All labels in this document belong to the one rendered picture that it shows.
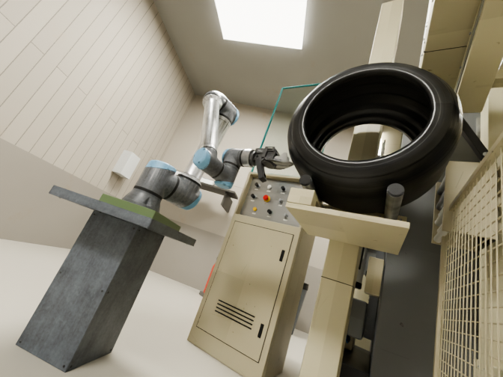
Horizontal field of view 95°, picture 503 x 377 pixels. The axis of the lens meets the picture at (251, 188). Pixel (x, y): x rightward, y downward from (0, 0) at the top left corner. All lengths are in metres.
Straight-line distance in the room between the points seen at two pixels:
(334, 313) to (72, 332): 1.02
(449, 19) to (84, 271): 1.75
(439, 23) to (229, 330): 1.82
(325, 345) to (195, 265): 3.18
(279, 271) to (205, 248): 2.64
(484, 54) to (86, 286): 1.75
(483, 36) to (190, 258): 3.91
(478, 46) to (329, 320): 1.15
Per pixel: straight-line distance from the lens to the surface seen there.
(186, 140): 5.01
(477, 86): 1.32
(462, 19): 1.33
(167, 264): 4.27
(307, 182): 0.85
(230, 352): 1.68
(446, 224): 1.12
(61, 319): 1.27
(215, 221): 4.11
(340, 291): 1.11
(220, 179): 1.11
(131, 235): 1.14
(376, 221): 0.77
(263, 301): 1.57
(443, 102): 0.99
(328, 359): 1.13
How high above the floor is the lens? 0.55
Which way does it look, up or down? 18 degrees up
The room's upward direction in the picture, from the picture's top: 20 degrees clockwise
